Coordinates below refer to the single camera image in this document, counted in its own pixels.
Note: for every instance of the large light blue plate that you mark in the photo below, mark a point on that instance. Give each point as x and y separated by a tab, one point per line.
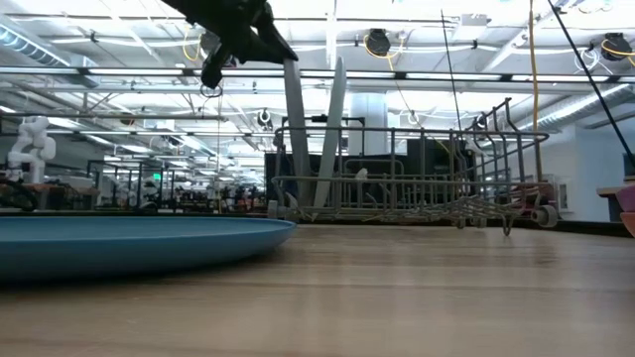
333	114

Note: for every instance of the black cabinets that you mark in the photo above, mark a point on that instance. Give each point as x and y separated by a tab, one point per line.
431	158

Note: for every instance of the white wall box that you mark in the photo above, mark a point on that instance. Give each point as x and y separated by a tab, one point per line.
563	196

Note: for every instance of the large teal blue plate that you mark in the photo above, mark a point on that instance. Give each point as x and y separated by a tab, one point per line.
124	248

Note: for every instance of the wooden background desk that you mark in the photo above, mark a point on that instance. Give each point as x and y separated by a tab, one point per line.
607	190

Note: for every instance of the small orange plate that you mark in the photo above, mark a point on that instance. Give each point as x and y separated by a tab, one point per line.
630	222

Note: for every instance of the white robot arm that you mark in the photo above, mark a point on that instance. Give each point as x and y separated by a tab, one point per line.
32	144

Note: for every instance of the red storage bins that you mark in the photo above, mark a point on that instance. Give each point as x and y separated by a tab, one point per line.
543	188

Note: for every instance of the large grey plate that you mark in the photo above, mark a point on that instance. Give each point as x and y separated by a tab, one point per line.
297	129

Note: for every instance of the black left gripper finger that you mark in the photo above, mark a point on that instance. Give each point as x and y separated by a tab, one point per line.
255	52
275	39

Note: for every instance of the purple plate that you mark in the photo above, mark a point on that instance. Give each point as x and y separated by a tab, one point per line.
627	198

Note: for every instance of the white round column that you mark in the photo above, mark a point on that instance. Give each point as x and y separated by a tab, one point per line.
368	114

